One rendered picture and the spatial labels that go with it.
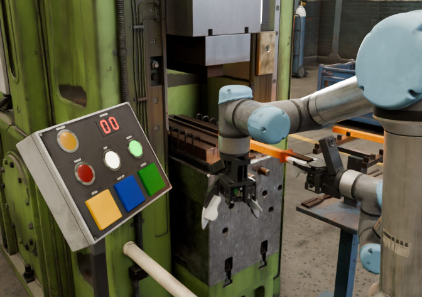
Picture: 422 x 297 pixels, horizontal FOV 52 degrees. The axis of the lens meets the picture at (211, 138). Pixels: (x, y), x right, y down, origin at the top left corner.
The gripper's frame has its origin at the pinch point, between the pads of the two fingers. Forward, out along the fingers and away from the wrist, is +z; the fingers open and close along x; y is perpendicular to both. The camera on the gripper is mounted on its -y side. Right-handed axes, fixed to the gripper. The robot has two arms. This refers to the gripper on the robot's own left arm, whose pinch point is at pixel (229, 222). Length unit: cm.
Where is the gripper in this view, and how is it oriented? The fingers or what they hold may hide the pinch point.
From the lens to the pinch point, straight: 112.3
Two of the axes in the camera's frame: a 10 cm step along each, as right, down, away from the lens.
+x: 9.3, -1.1, 3.5
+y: 3.7, 2.8, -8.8
